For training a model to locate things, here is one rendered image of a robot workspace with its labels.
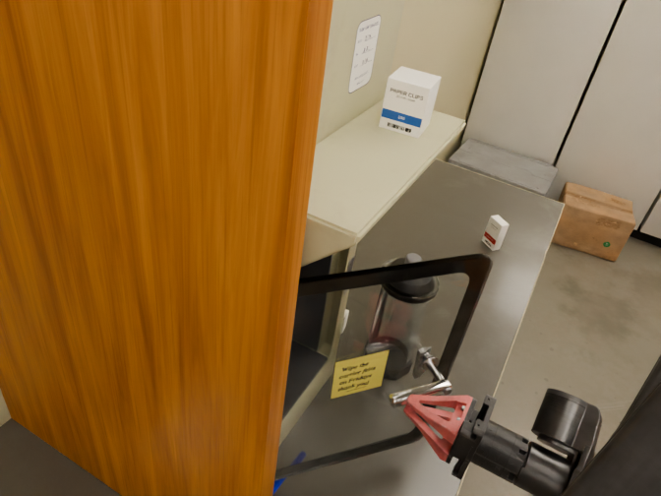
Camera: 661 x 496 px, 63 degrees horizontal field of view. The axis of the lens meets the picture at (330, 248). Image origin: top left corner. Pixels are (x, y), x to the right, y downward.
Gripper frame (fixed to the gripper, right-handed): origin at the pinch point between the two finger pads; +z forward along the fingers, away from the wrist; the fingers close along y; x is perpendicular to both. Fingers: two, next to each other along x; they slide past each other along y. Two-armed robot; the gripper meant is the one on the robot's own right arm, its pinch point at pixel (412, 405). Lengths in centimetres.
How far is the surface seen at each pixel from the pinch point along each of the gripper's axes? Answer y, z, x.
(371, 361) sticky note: 3.5, 7.0, -0.5
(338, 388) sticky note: -0.8, 9.7, 2.6
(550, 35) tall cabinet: -16, 30, -298
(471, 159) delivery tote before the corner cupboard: -88, 45, -264
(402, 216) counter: -26, 30, -81
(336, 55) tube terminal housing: 40.3, 19.1, -2.7
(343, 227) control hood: 31.5, 9.1, 12.0
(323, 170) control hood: 31.4, 15.4, 4.5
